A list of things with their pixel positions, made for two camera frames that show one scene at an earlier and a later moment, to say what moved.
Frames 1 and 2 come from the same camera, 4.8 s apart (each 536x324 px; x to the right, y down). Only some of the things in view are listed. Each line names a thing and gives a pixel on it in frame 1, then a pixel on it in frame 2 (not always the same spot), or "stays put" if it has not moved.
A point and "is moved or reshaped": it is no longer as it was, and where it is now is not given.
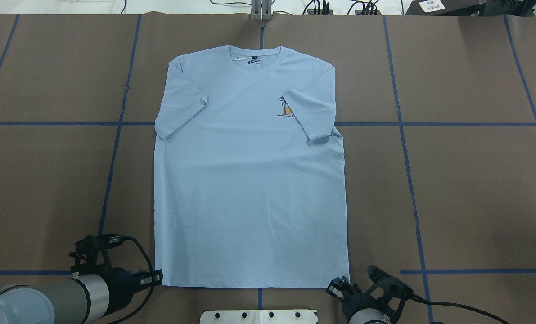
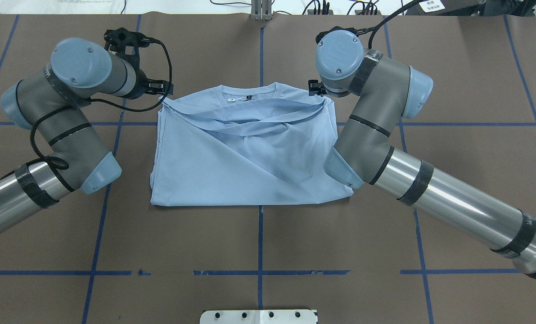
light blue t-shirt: [249, 176] is moved or reshaped
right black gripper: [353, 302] to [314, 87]
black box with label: [445, 7] stays put
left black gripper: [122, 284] to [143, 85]
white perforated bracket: [259, 317] stays put
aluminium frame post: [261, 10] stays put
